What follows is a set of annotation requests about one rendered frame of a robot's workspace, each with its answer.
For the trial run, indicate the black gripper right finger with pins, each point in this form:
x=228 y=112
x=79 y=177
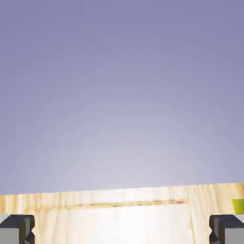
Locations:
x=219 y=228

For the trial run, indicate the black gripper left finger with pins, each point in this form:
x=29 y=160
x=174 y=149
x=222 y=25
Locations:
x=22 y=228

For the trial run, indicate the large green box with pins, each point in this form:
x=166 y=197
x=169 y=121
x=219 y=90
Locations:
x=238 y=206

